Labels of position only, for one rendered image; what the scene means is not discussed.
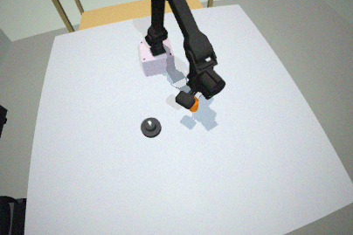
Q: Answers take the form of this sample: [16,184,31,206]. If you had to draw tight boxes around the orange knob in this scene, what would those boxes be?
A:
[189,97,199,112]

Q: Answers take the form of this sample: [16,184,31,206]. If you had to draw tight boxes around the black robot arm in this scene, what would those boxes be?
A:
[145,0,226,100]

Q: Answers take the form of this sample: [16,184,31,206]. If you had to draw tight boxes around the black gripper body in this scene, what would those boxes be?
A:
[176,73,202,109]

